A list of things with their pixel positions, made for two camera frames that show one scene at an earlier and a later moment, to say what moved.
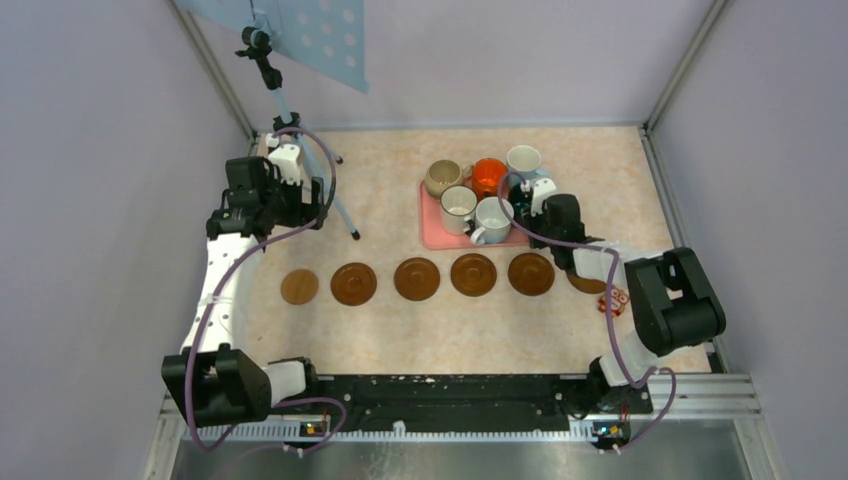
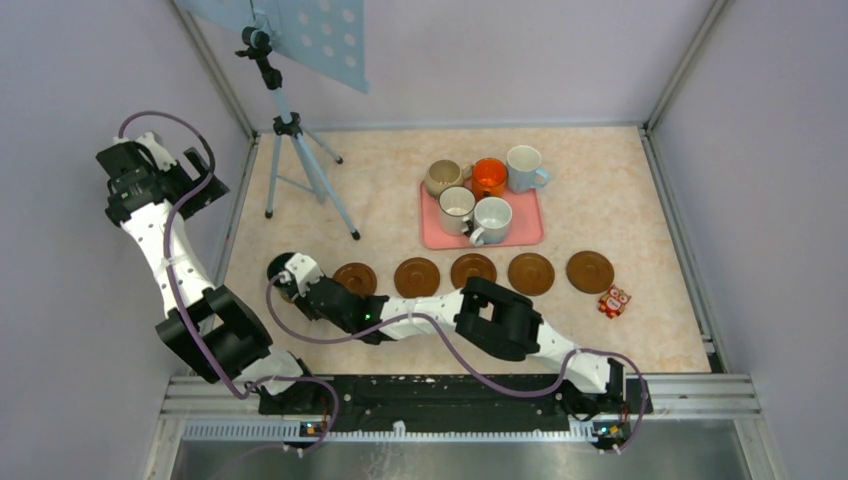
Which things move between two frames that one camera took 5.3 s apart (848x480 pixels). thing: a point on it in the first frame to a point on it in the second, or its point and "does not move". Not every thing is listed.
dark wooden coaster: [353, 284] does not move
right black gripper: [533, 220] to [303, 304]
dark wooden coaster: [531, 274] does not move
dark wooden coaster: [473, 275] does not move
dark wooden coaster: [417, 279] does not move
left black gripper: [303, 213] to [212, 191]
